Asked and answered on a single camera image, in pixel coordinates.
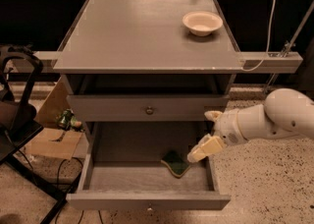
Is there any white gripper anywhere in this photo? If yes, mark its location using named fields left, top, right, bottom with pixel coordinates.
left=187, top=109, right=247, bottom=163

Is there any green and yellow sponge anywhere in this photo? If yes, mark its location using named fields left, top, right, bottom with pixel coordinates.
left=161, top=150, right=190, bottom=179

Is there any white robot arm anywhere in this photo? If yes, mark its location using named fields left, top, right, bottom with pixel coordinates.
left=187, top=88, right=314, bottom=163

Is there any grey drawer cabinet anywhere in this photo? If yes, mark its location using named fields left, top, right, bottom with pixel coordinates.
left=52, top=0, right=245, bottom=143

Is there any open grey lower drawer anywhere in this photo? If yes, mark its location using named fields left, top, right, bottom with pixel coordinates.
left=67, top=122, right=231, bottom=210

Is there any grey upper drawer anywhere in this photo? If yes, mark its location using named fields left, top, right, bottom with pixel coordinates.
left=67, top=94, right=229, bottom=122

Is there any white paper bowl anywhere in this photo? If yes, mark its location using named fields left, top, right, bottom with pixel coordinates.
left=183, top=11, right=223, bottom=36

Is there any green crumpled package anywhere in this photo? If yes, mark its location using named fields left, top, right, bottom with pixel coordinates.
left=56, top=109, right=83, bottom=132

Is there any cardboard sheet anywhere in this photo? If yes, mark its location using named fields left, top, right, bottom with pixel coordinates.
left=26, top=81, right=83, bottom=160

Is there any black chair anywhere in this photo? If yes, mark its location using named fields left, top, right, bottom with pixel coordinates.
left=0, top=45, right=66, bottom=224

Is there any black floor cable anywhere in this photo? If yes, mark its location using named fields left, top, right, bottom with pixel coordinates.
left=53, top=156, right=104, bottom=224

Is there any white cable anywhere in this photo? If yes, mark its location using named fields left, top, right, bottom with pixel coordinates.
left=240, top=0, right=277, bottom=73

